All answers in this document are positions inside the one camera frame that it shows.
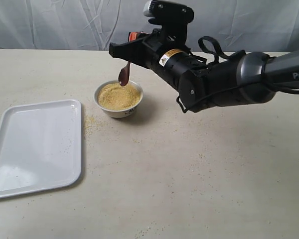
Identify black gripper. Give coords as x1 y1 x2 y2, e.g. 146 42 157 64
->
109 29 207 90

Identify dark brown wooden spoon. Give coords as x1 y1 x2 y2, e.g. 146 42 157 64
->
118 62 131 87

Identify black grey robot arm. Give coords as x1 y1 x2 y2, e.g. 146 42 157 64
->
109 28 299 113

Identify yellow millet grain heap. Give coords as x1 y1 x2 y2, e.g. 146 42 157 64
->
97 83 141 111

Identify white ceramic bowl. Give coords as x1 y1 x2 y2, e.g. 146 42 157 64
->
94 80 144 119

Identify white wrinkled backdrop curtain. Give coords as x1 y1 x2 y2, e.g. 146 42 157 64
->
0 0 299 52

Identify white rectangular plastic tray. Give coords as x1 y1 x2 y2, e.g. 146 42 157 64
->
0 99 82 199

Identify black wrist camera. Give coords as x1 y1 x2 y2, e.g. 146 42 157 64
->
143 0 194 45

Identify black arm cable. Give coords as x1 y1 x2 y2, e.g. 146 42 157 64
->
189 36 230 65

